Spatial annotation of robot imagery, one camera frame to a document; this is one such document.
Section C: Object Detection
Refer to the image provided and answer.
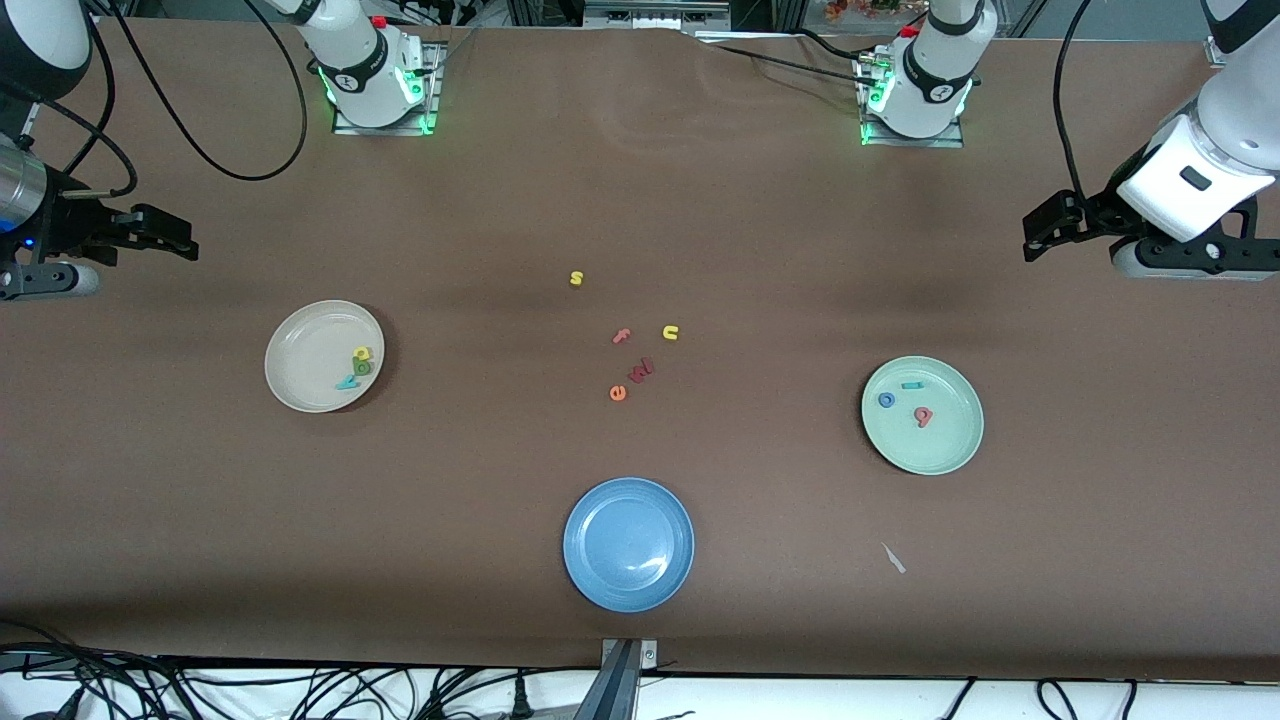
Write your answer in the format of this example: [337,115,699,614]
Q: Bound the beige brown plate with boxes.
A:
[264,300,386,414]

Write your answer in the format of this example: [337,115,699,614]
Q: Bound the light green plate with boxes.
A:
[861,356,985,476]

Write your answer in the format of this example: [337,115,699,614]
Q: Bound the grey metal box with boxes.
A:
[583,0,731,29]

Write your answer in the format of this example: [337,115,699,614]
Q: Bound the blue plate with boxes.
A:
[562,477,695,613]

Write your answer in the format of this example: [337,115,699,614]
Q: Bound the long black right arm cable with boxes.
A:
[105,0,309,182]

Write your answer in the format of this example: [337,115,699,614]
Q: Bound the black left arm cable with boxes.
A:
[1052,0,1096,201]

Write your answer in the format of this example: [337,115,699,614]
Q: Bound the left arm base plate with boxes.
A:
[855,50,966,149]

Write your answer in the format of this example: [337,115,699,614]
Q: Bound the black cable on table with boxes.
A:
[700,28,886,91]

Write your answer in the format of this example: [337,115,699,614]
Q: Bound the tangled black cables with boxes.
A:
[0,620,601,720]

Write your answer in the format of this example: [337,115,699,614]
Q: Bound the metal clamp bracket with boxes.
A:
[598,638,659,720]

